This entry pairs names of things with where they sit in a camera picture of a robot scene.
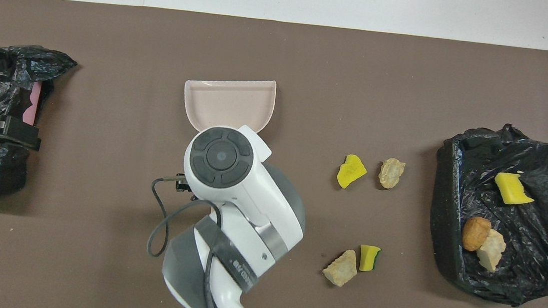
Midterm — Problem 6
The yellow sponge with green side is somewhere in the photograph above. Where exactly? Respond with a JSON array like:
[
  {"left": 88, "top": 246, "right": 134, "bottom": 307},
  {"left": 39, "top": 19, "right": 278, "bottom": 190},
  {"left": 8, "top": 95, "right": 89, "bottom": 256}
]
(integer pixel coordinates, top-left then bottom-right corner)
[{"left": 358, "top": 244, "right": 382, "bottom": 273}]

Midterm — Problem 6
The brown cork-shaped bread roll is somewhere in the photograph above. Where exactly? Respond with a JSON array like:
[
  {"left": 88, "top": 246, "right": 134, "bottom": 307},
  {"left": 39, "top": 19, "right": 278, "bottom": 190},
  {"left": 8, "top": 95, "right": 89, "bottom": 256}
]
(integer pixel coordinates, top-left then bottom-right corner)
[{"left": 460, "top": 215, "right": 493, "bottom": 254}]

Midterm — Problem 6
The notched yellow sponge piece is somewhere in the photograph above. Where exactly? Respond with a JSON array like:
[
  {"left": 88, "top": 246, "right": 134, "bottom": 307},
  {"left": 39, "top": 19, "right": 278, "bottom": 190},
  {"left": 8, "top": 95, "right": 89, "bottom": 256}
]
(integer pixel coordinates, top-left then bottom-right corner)
[{"left": 492, "top": 171, "right": 537, "bottom": 207}]

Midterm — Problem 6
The striped croissant piece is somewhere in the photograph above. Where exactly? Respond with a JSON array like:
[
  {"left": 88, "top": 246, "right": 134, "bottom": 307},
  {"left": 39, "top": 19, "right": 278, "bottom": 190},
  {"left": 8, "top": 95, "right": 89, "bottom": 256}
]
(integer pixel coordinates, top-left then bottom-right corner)
[{"left": 474, "top": 228, "right": 508, "bottom": 273}]

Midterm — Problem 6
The angular beige bread chunk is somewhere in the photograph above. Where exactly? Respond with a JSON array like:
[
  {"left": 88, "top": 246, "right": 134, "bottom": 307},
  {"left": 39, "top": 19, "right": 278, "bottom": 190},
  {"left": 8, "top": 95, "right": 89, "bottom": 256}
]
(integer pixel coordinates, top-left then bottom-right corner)
[{"left": 321, "top": 247, "right": 361, "bottom": 289}]

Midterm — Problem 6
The bin lined with black bag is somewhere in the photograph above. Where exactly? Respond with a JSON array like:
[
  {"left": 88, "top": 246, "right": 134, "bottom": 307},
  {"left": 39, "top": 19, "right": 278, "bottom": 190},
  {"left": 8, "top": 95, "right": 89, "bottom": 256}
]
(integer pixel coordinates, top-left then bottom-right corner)
[{"left": 423, "top": 117, "right": 548, "bottom": 308}]

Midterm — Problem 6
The rounded beige bread chunk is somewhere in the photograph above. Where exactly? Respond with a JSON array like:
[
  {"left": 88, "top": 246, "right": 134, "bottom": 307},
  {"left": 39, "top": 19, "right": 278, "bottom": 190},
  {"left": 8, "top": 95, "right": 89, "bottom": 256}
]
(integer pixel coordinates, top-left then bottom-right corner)
[{"left": 377, "top": 157, "right": 407, "bottom": 191}]

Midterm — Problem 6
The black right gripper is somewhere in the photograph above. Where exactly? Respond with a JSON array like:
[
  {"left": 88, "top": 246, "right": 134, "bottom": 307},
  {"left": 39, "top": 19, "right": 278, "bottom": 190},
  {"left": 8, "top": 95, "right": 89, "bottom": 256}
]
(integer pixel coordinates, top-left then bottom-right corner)
[{"left": 174, "top": 172, "right": 198, "bottom": 201}]

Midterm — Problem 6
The brown table mat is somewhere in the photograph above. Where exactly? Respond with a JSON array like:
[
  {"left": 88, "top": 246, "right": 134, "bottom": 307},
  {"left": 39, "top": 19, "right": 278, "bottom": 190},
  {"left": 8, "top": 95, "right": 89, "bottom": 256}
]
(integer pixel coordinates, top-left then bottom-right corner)
[{"left": 0, "top": 0, "right": 548, "bottom": 308}]

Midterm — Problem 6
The beige plastic dustpan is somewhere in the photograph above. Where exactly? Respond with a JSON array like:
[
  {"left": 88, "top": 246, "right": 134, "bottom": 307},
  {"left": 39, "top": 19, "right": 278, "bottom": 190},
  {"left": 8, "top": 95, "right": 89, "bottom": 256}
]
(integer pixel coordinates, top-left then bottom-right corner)
[{"left": 180, "top": 72, "right": 278, "bottom": 139}]

